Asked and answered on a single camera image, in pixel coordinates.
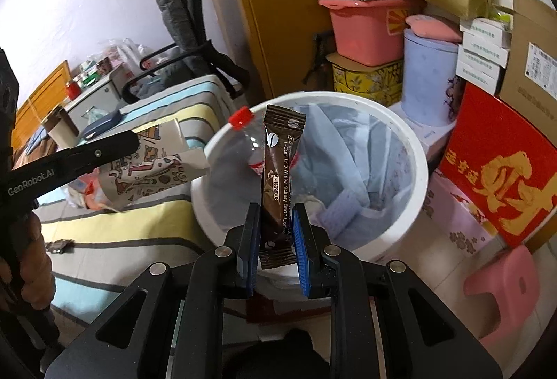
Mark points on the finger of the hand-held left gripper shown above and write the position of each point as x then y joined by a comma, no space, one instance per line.
104,150

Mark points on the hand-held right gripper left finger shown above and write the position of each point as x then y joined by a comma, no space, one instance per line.
251,248

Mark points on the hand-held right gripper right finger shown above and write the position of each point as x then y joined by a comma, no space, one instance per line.
301,248

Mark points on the red white crushed carton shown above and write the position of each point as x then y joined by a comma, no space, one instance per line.
85,189

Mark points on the beige paper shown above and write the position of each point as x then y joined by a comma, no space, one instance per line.
312,202

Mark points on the patterned paper cup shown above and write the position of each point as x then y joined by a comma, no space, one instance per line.
152,170

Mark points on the torn brown sachet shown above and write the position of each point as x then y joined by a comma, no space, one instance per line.
58,247

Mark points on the brown coffee sachet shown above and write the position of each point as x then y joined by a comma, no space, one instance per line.
278,170

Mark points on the white plastic bin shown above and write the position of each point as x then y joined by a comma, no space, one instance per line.
391,239

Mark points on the clear plastic bottle red label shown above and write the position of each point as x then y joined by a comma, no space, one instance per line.
252,146

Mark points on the person's left hand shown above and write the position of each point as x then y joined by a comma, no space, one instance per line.
37,261

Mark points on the dark blue case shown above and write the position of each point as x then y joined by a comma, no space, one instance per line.
104,122

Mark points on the beige jug brown lid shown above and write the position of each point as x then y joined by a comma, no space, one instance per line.
61,133

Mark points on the grey nightstand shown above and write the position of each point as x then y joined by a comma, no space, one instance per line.
100,98

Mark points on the red jar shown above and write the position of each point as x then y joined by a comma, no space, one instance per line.
73,90

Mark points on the green white box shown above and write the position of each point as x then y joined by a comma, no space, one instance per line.
90,77

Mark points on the striped tablecloth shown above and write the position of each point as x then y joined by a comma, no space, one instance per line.
130,231

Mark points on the wooden headboard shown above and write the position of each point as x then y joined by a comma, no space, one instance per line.
48,87

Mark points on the white plastic bag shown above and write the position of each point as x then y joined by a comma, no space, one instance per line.
130,52

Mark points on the pale blue bin liner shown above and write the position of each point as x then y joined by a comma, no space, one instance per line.
370,161

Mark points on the black office chair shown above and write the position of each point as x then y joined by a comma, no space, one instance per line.
217,61

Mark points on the pale floral box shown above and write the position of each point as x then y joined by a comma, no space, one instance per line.
457,222

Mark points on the yellow floral box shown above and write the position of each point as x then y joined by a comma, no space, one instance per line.
361,83

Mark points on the pink stool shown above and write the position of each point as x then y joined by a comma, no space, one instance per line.
504,274

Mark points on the lavender cylindrical container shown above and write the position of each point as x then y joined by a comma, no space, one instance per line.
426,83

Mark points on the red gift box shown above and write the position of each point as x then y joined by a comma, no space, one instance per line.
478,135

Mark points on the pink plastic tub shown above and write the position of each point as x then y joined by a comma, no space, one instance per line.
361,35

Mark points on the wooden wardrobe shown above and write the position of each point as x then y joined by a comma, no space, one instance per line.
283,13

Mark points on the small white box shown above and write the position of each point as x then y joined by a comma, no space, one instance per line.
483,56
485,40
476,78
483,26

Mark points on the pink lid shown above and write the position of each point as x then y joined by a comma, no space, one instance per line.
431,28

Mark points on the cardboard box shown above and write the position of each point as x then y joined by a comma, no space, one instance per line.
531,56

